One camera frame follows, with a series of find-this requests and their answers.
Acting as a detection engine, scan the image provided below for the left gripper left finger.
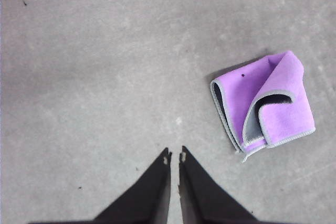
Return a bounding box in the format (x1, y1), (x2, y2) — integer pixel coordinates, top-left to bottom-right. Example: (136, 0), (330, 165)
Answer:
(92, 147), (173, 224)

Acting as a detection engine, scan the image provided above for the grey table cloth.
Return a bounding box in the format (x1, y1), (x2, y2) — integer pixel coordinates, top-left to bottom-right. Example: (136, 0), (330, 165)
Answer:
(0, 0), (336, 224)

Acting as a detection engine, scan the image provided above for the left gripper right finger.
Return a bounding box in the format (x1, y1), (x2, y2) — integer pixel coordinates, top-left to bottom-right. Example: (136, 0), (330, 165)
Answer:
(178, 145), (260, 224)

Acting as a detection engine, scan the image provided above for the purple towel with grey hem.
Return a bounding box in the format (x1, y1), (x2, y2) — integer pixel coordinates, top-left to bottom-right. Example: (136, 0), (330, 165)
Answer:
(209, 49), (316, 163)

